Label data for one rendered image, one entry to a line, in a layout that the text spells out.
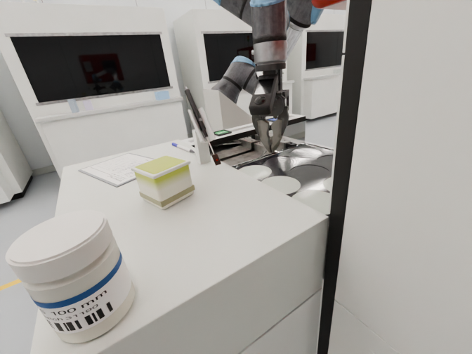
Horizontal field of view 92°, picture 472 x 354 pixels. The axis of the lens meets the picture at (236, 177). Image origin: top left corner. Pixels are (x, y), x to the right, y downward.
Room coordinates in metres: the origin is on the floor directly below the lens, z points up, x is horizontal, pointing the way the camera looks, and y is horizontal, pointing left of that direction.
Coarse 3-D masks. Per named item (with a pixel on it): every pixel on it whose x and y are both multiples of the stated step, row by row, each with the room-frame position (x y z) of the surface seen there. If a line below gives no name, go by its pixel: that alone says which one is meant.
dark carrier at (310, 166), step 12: (276, 156) 0.70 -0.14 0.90; (288, 156) 0.69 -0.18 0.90; (300, 156) 0.68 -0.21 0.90; (312, 156) 0.67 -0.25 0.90; (324, 156) 0.66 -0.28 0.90; (240, 168) 0.64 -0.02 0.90; (276, 168) 0.61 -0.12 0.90; (288, 168) 0.60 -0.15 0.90; (300, 168) 0.59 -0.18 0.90; (312, 168) 0.58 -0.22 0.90; (324, 168) 0.57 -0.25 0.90; (300, 180) 0.52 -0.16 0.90; (312, 180) 0.51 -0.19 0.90; (324, 180) 0.50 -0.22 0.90
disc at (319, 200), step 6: (300, 192) 0.45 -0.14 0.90; (306, 192) 0.45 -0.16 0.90; (312, 192) 0.45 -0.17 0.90; (318, 192) 0.45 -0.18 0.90; (324, 192) 0.44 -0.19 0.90; (294, 198) 0.43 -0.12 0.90; (300, 198) 0.43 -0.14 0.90; (306, 198) 0.43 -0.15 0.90; (312, 198) 0.43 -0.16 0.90; (318, 198) 0.42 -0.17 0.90; (324, 198) 0.42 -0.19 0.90; (306, 204) 0.40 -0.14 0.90; (312, 204) 0.40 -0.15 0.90; (318, 204) 0.40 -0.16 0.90; (324, 204) 0.40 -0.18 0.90; (318, 210) 0.38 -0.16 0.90; (324, 210) 0.38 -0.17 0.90
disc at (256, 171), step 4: (244, 168) 0.63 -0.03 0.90; (248, 168) 0.63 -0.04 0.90; (252, 168) 0.63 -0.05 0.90; (256, 168) 0.62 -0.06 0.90; (260, 168) 0.62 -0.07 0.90; (264, 168) 0.62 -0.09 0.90; (268, 168) 0.61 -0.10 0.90; (244, 172) 0.60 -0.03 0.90; (248, 172) 0.60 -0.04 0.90; (252, 172) 0.60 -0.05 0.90; (256, 172) 0.59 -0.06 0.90; (260, 172) 0.59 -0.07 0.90; (264, 172) 0.59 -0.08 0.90; (268, 172) 0.58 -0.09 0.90; (252, 176) 0.57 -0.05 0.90; (256, 176) 0.57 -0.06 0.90; (260, 176) 0.56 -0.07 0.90; (264, 176) 0.56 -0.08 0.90
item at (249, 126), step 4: (292, 116) 1.03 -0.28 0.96; (296, 116) 1.01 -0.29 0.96; (300, 116) 1.00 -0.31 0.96; (304, 116) 1.00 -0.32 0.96; (248, 124) 0.95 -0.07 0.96; (252, 124) 0.94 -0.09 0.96; (232, 128) 0.91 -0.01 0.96; (236, 128) 0.91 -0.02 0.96; (240, 128) 0.90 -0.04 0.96; (244, 128) 0.91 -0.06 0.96; (248, 128) 0.88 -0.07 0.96; (252, 128) 0.88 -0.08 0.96; (232, 132) 0.84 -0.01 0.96; (236, 132) 0.84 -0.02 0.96; (240, 132) 0.83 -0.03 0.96; (216, 136) 0.81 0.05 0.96; (220, 136) 0.80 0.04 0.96; (224, 136) 0.80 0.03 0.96; (184, 140) 0.80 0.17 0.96; (188, 140) 0.79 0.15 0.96; (192, 140) 0.80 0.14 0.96; (188, 144) 0.74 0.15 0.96; (192, 144) 0.74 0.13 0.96
